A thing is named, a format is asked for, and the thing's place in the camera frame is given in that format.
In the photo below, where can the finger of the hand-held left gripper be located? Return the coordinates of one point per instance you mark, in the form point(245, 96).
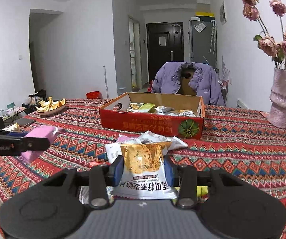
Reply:
point(13, 134)
point(37, 144)

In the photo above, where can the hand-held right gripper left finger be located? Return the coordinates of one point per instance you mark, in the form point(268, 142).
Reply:
point(120, 171)

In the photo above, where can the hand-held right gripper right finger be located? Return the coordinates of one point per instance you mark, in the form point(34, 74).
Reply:
point(168, 171)

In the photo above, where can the pink snack packet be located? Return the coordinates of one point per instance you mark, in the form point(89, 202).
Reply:
point(43, 132)

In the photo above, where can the white crisp snack packet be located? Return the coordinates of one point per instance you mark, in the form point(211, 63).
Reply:
point(143, 164)

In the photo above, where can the pile of assorted snack packets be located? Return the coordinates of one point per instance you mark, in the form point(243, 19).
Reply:
point(155, 138)

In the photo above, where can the red cardboard box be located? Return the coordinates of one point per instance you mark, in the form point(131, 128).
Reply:
point(143, 125)

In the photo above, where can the beige cloth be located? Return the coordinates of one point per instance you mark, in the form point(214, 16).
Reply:
point(15, 127)

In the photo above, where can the dark smartphone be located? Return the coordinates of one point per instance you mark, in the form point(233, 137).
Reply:
point(25, 122)

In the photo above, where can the wooden plate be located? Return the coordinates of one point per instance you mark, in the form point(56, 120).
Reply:
point(50, 112)

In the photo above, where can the bowl of fruit peels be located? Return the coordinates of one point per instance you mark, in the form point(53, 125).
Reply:
point(44, 104)

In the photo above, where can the red bucket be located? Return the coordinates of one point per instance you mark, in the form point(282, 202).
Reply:
point(94, 95)

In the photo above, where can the red bag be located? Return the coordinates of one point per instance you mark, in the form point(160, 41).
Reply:
point(151, 87)

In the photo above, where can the brown chair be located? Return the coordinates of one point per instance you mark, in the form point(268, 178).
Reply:
point(186, 87)

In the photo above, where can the purple puffer jacket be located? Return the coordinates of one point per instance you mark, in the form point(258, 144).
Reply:
point(167, 79)

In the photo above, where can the white mop pole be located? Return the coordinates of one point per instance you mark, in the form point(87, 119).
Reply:
point(105, 79)

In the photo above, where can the cluttered side rack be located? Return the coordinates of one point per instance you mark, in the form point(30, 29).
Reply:
point(223, 89)

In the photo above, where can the white radiator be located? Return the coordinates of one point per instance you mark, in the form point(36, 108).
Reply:
point(242, 104)

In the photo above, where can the black entrance door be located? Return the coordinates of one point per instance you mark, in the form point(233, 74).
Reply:
point(152, 62)

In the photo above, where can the glass interior door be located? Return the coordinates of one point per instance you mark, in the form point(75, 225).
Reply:
point(135, 54)

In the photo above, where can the grey refrigerator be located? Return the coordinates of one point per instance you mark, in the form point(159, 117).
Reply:
point(200, 47)

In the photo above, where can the white paper notice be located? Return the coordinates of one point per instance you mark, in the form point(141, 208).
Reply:
point(162, 41)

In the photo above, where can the pink textured vase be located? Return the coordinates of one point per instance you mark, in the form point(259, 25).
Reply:
point(282, 99)

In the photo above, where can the white folded umbrella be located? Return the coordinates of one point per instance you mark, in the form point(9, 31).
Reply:
point(212, 37)

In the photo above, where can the clear plastic bag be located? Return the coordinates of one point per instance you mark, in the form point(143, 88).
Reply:
point(199, 27)

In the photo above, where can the bunch of dried pink roses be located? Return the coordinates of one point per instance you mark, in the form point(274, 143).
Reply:
point(267, 46)

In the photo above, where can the yellow and dark box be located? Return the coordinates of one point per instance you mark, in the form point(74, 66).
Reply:
point(204, 13)

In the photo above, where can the wall picture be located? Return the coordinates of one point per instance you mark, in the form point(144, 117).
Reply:
point(222, 13)

